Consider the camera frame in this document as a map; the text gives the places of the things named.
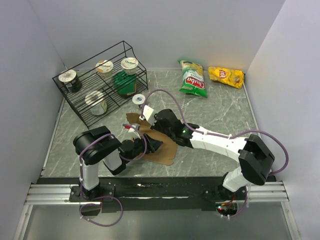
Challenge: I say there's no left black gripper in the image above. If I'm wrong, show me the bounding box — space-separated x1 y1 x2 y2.
124 133 164 164

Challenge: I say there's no brown cardboard box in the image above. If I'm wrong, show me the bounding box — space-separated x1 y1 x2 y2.
126 113 178 166

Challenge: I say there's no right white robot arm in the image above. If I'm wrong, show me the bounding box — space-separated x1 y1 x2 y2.
143 109 275 200

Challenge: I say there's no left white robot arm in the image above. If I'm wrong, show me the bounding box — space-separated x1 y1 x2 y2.
73 123 163 201

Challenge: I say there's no small white yogurt cup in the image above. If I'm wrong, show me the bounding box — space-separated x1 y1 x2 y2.
132 93 146 108

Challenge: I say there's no green Chuba chips bag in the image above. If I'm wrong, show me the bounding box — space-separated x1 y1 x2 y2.
178 60 208 98

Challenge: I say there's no green snack bag in rack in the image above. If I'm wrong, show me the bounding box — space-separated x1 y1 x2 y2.
113 70 137 98

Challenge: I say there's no Chobani yogurt cup on rack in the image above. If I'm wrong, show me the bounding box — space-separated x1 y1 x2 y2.
121 57 139 75

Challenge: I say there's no white cup lower rack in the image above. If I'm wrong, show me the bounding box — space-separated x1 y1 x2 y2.
84 90 108 116

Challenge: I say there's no yellow Lays chips bag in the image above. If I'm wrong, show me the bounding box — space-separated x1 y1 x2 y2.
208 66 245 89

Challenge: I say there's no orange yogurt cup on rack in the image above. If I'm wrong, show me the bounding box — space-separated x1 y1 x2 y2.
95 60 114 79

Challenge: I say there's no dark yogurt cup on rack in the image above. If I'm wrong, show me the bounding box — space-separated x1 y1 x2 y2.
58 69 82 93

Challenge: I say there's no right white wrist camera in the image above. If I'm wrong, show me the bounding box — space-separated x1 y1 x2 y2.
139 105 157 126

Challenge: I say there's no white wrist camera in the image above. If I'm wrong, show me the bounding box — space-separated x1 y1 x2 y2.
139 105 157 126
122 123 141 139

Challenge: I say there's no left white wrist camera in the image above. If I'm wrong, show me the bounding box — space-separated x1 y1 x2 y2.
122 123 141 139

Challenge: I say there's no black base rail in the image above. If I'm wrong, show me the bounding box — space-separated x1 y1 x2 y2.
69 176 246 213

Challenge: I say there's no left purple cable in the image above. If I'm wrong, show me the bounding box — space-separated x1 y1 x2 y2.
78 123 148 228

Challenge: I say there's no black wire rack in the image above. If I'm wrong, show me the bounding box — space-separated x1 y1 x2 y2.
52 40 148 128

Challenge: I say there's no aluminium extrusion rail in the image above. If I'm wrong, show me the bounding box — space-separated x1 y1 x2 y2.
24 184 71 206

